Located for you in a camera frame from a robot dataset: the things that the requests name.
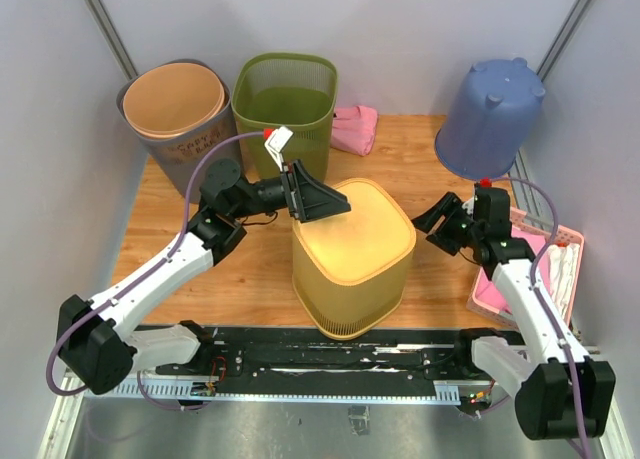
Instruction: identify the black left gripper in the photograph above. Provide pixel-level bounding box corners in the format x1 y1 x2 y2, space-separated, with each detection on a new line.
231 160 352 223

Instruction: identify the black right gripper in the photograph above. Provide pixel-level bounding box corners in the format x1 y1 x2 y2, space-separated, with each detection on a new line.
409 192 482 256

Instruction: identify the yellow ribbed plastic bin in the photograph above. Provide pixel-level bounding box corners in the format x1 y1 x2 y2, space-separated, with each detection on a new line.
292 178 416 340

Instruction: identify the green ribbed plastic bin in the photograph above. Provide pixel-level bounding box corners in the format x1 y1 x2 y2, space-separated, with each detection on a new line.
231 52 338 181

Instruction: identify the blue plastic bucket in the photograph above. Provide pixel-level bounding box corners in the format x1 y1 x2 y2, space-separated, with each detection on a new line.
434 57 546 181

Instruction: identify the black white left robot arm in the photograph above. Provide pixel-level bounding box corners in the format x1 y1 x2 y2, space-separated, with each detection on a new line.
50 158 351 395

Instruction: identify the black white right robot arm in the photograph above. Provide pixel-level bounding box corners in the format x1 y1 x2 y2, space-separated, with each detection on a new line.
412 183 616 441

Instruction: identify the pink folded cloth in basket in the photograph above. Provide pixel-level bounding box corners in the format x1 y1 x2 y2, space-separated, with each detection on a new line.
472 226 551 313

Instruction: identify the pink folded shirt on table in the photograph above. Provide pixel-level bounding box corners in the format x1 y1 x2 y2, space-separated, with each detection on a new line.
330 105 379 157

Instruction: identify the pink perforated plastic basket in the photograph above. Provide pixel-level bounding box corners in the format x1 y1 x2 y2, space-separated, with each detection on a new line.
466 206 586 330

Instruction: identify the white cloth in basket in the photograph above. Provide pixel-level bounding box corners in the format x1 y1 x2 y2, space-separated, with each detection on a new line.
546 243 581 322

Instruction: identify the grey ribbed plastic bin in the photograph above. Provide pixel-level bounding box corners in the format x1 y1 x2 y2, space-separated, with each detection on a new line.
116 59 243 203

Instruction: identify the orange plastic bin inside grey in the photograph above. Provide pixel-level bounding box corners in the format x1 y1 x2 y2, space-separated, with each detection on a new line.
122 62 225 140

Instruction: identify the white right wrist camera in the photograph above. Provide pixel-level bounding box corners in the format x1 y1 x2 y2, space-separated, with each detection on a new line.
462 177 512 238

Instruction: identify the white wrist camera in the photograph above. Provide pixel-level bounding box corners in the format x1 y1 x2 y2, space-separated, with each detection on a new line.
462 177 512 238
263 126 294 172

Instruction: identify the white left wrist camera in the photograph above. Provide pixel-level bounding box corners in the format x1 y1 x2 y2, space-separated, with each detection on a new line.
263 126 294 172

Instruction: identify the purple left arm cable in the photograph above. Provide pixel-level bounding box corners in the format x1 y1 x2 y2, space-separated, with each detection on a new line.
46 130 274 413

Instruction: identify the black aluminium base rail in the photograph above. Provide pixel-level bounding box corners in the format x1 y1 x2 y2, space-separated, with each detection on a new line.
64 323 601 408

